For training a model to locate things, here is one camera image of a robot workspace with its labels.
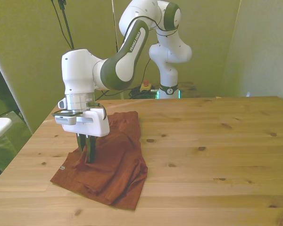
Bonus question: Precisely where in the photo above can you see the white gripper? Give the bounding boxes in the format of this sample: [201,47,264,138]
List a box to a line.
[61,109,110,163]

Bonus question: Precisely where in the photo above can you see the rust orange shorts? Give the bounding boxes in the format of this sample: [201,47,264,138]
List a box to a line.
[50,111,149,210]

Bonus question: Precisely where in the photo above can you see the yellow emergency stop button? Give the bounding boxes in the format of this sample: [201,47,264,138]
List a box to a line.
[139,80,153,93]

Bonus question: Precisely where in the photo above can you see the black tripod pole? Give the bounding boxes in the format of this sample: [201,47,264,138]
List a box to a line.
[58,0,75,50]

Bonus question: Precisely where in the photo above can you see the thin pale rod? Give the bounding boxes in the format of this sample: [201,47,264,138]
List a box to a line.
[111,0,120,52]

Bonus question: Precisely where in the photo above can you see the black tripod stand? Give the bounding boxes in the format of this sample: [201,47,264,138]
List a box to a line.
[50,0,74,49]

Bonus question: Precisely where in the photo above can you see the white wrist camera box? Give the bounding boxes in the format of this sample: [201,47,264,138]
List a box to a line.
[52,112,77,126]

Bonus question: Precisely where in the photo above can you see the black floor cable bundle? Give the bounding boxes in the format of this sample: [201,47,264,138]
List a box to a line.
[128,86,161,99]

